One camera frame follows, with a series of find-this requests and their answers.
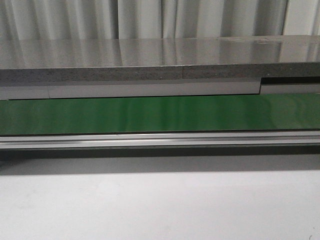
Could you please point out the grey cabinet front panel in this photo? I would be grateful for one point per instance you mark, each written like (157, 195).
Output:
(151, 88)

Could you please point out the green conveyor belt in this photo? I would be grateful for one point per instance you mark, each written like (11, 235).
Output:
(291, 111)

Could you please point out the grey stone counter slab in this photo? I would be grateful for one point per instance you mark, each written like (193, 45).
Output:
(41, 62)

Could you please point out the white pleated curtain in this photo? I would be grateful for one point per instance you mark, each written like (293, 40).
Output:
(155, 19)

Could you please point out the aluminium conveyor side rail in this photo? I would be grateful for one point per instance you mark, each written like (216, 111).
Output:
(162, 139)

